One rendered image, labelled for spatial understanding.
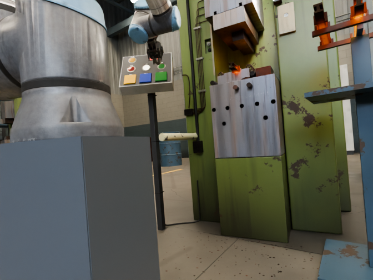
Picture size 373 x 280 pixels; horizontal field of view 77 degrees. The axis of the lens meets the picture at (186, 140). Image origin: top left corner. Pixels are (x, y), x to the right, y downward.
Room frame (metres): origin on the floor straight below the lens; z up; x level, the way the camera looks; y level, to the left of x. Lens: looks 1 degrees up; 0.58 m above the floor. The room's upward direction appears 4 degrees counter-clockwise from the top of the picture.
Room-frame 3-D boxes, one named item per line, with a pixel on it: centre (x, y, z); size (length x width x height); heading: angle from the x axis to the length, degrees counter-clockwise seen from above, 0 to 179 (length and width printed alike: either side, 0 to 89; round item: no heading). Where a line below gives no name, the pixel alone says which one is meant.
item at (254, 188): (1.59, -0.46, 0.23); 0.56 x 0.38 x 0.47; 152
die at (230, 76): (1.61, -0.41, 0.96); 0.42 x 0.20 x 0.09; 152
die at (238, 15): (1.61, -0.41, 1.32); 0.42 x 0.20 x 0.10; 152
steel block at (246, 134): (1.59, -0.46, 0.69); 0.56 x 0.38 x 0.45; 152
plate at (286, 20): (1.39, -0.65, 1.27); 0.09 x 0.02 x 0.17; 62
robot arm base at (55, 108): (0.44, 0.22, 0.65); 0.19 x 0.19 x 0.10
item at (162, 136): (1.51, 0.04, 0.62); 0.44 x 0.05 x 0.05; 152
